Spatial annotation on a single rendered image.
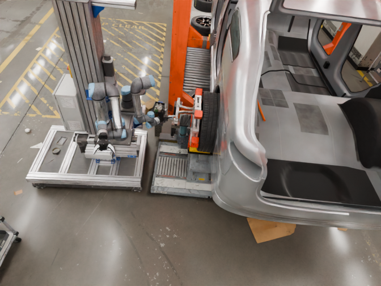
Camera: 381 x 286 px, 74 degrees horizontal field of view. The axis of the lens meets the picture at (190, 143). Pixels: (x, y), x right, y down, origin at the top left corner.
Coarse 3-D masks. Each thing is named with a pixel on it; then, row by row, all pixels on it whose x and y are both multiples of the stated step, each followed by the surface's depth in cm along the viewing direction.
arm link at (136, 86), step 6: (138, 78) 239; (132, 84) 239; (138, 84) 238; (132, 90) 241; (138, 90) 242; (132, 96) 247; (138, 96) 247; (138, 102) 250; (138, 108) 253; (138, 114) 257; (138, 120) 261; (144, 120) 264
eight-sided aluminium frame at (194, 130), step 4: (196, 96) 267; (200, 96) 268; (196, 100) 262; (200, 100) 263; (196, 104) 258; (200, 104) 259; (196, 108) 254; (200, 108) 255; (192, 128) 257; (196, 128) 255; (192, 132) 256; (196, 132) 256; (192, 136) 260; (196, 136) 260
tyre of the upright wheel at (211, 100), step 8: (208, 96) 260; (216, 96) 261; (208, 104) 252; (216, 104) 253; (208, 112) 250; (216, 112) 250; (208, 120) 250; (216, 120) 250; (208, 128) 250; (216, 128) 251; (200, 136) 255; (208, 136) 253; (200, 144) 260; (208, 144) 261; (208, 152) 279
